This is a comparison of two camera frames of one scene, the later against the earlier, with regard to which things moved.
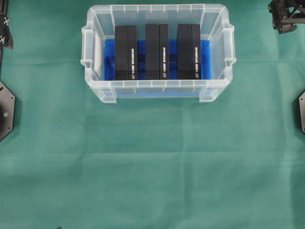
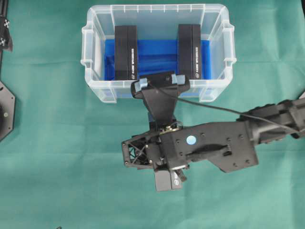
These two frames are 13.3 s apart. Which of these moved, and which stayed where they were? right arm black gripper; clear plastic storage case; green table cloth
Moved: right arm black gripper
Stayed: clear plastic storage case; green table cloth
